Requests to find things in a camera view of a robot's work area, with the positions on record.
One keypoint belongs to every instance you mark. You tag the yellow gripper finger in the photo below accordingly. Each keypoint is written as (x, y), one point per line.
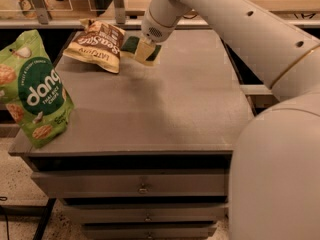
(144, 50)

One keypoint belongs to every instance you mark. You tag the green and yellow sponge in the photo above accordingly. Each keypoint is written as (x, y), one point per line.
(130, 45)

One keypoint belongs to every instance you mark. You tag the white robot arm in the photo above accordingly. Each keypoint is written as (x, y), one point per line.
(274, 182)

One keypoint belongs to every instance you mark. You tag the brown sea salt chip bag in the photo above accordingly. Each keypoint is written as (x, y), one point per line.
(99, 43)

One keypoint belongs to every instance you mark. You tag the green dang rice chips bag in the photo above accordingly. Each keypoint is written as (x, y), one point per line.
(32, 90)

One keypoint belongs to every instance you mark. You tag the grey metal drawer cabinet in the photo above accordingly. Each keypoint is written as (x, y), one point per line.
(184, 113)

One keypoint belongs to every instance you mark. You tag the wooden shelf rack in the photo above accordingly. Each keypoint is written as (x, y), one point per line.
(64, 13)

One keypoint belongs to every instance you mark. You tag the top grey drawer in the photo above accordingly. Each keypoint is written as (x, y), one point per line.
(131, 183)

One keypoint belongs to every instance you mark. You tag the grey drawer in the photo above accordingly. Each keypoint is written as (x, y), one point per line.
(140, 213)
(149, 231)
(131, 183)

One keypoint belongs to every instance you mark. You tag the middle grey drawer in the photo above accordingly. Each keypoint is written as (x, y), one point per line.
(140, 213)

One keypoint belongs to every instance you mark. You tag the bottom grey drawer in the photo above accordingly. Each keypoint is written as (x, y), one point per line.
(149, 231)

